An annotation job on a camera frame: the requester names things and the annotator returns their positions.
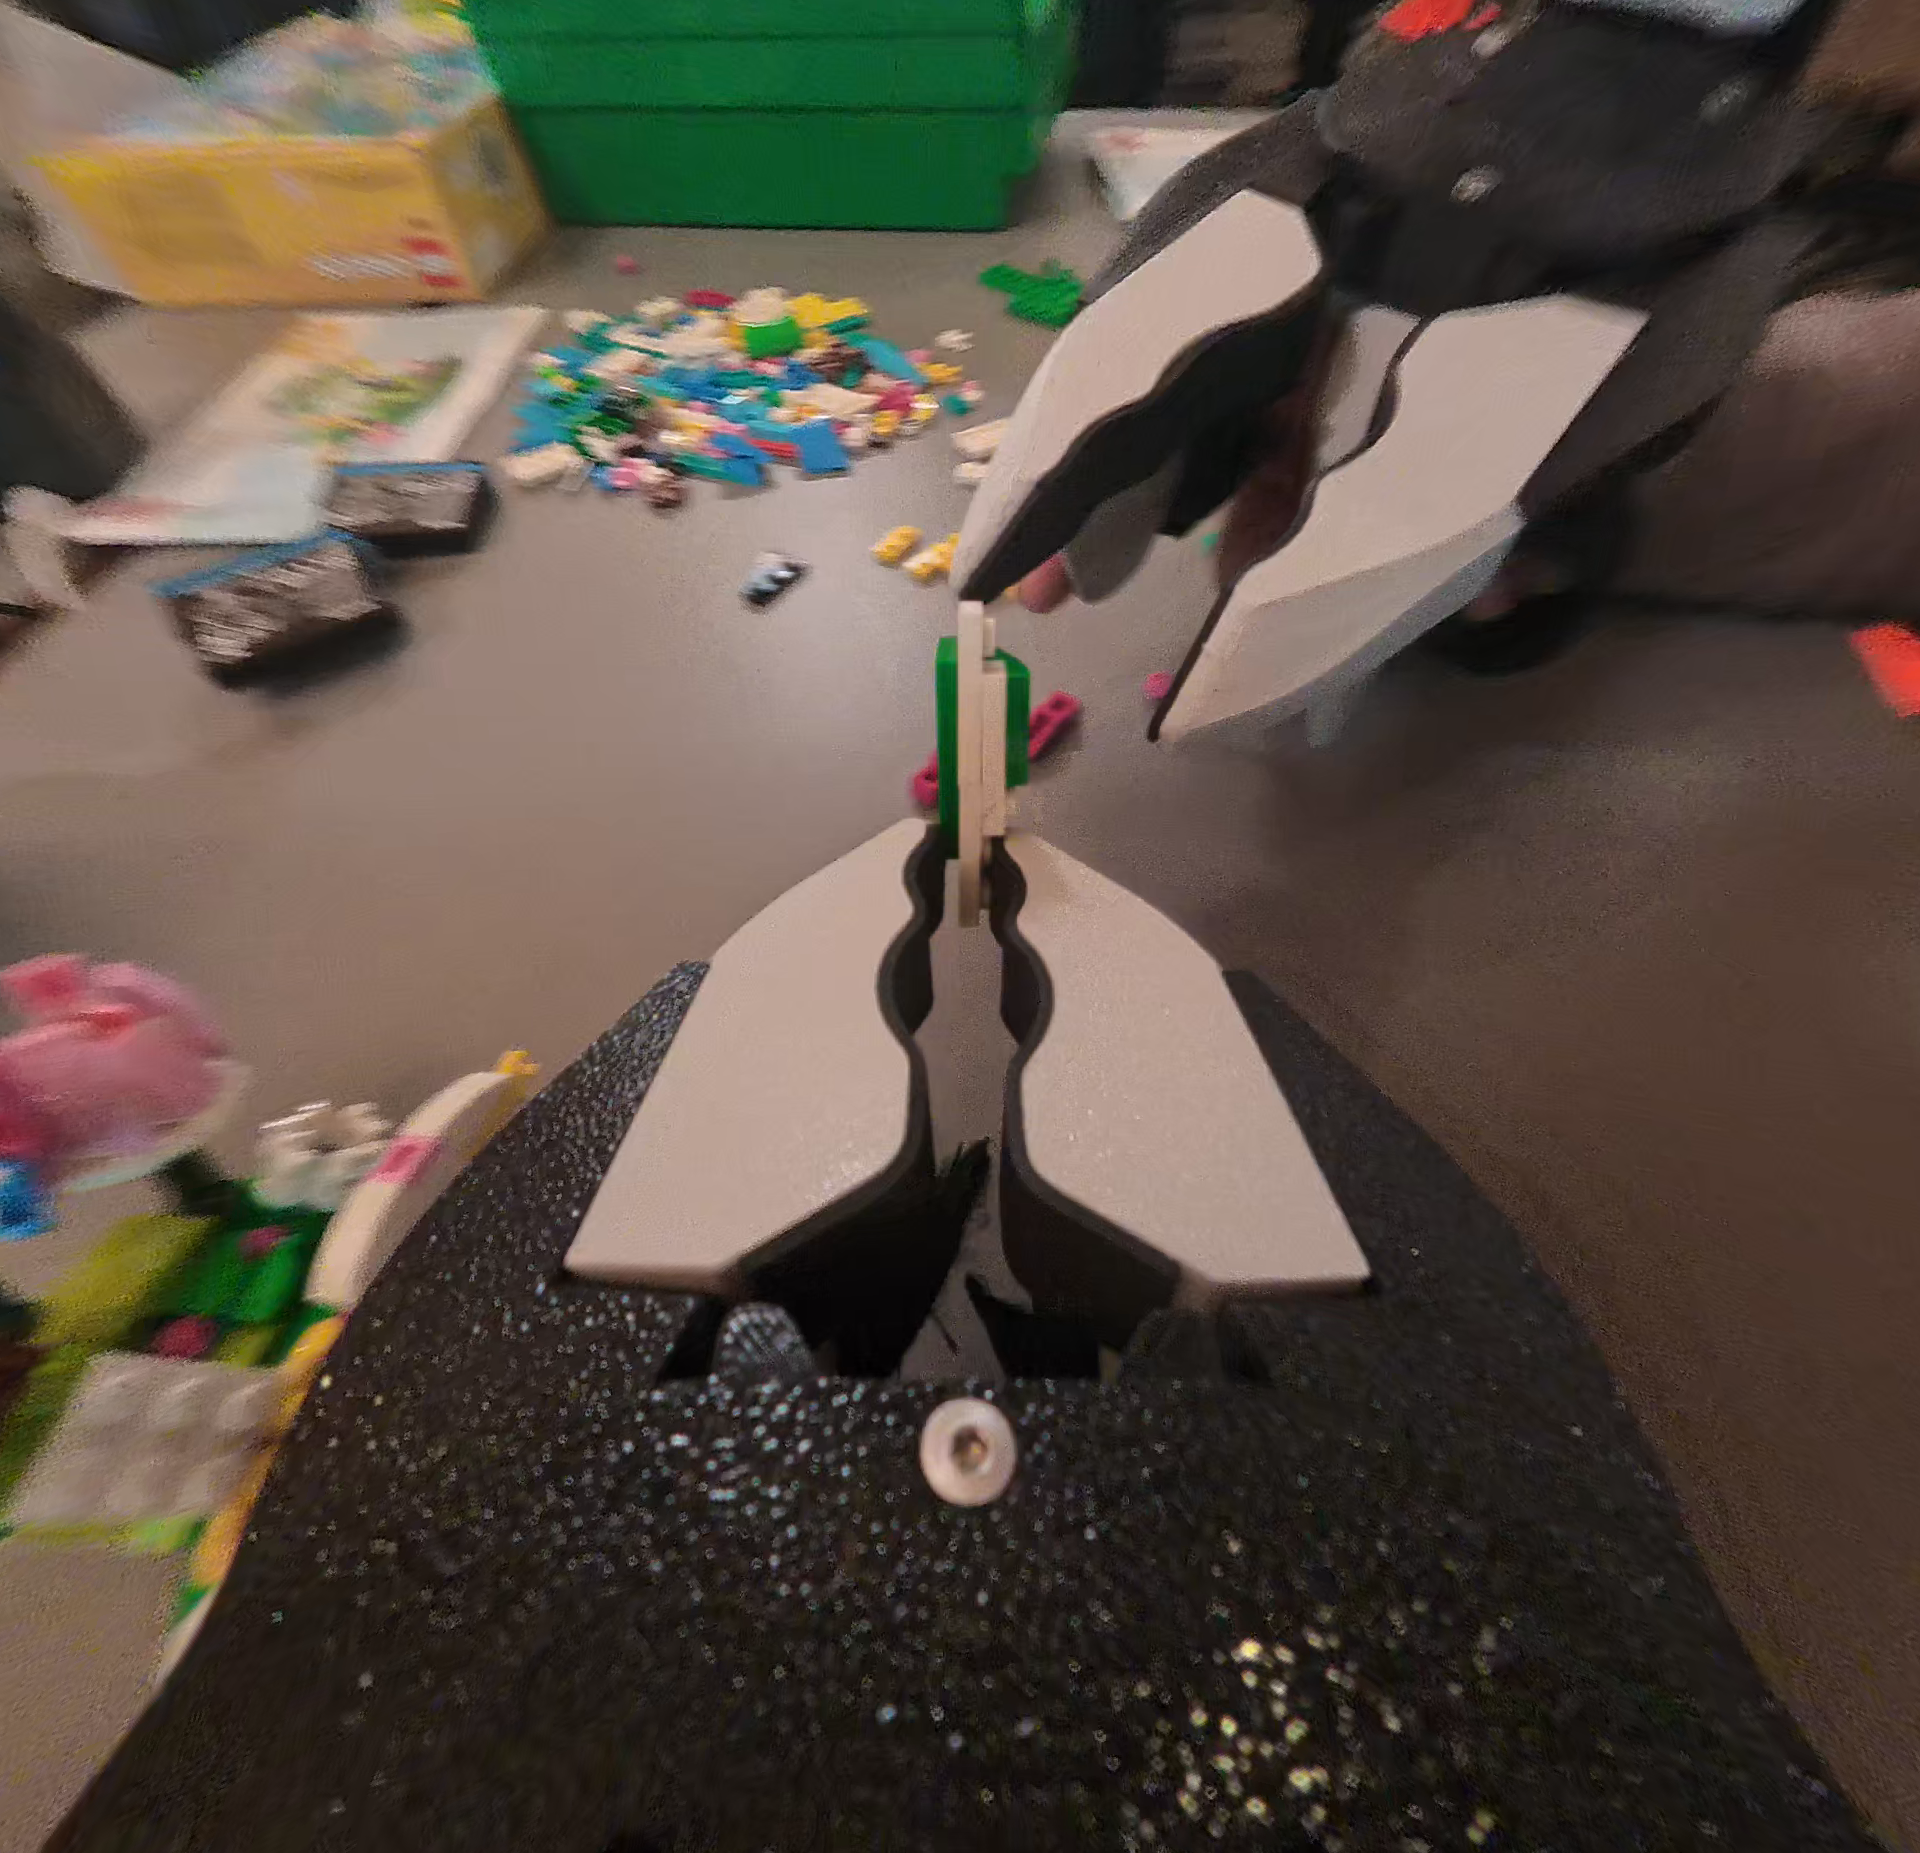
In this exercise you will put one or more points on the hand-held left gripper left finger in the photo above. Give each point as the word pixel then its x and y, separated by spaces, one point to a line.
pixel 766 1089

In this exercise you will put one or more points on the green lego plates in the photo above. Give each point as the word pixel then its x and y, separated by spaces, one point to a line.
pixel 1034 290

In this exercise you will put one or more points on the yellow lego box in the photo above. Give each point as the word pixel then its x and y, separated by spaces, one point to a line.
pixel 299 216

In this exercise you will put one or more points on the stack of green bins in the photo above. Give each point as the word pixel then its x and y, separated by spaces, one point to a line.
pixel 750 83

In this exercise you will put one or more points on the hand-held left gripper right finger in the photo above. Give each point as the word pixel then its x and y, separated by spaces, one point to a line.
pixel 1170 1102

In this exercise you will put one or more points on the lego instruction booklet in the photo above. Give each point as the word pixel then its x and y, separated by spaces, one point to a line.
pixel 1154 157

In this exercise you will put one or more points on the multicolour lego wing assembly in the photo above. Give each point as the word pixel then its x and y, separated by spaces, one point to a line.
pixel 982 712

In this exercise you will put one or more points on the black battery with blue edge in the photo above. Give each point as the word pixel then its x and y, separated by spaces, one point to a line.
pixel 277 614
pixel 403 501

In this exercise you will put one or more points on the lego flower model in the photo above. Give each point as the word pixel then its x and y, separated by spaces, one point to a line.
pixel 92 1059

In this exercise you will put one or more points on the person's right forearm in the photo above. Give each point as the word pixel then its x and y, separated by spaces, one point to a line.
pixel 1800 457

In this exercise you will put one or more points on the white lego picture sheet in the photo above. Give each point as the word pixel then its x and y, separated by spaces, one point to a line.
pixel 373 381

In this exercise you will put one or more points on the pile of mixed lego bricks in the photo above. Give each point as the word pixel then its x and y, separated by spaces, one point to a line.
pixel 718 397

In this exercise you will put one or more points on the person's right hand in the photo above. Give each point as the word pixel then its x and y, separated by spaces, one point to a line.
pixel 1275 489

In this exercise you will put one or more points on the narrow yellow lego plate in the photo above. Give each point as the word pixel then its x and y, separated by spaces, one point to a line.
pixel 932 555

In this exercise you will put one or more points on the magenta lego slope brick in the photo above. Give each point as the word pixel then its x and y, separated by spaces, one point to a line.
pixel 1054 721

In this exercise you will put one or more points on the black lego wedge plate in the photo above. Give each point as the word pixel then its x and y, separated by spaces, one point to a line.
pixel 772 578

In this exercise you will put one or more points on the small yellow lego plate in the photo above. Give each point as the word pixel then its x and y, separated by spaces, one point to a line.
pixel 898 542

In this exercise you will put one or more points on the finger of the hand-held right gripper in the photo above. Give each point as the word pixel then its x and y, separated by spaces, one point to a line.
pixel 1440 457
pixel 1154 323

